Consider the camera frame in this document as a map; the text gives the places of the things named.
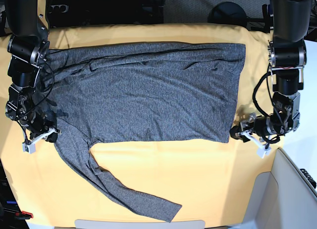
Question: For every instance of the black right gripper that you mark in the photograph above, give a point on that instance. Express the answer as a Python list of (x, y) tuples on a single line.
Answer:
[(29, 144)]

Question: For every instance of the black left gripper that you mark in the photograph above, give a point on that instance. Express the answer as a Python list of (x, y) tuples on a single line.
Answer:
[(245, 132)]

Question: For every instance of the grey long-sleeve T-shirt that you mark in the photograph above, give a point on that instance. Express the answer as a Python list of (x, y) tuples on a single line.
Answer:
[(138, 92)]

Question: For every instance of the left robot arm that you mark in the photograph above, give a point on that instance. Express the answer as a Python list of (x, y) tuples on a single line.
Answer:
[(284, 77)]

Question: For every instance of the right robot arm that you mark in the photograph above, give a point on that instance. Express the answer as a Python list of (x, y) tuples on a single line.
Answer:
[(28, 46)]

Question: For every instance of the red black clamp left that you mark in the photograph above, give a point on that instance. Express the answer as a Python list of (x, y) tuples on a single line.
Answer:
[(22, 215)]

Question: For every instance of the white storage bin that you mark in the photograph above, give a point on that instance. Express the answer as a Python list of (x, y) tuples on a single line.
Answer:
[(282, 198)]

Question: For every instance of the black remote control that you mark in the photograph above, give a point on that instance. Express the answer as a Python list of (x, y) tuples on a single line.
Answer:
[(310, 181)]

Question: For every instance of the black round chair base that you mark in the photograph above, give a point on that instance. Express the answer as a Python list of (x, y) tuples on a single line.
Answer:
[(228, 13)]

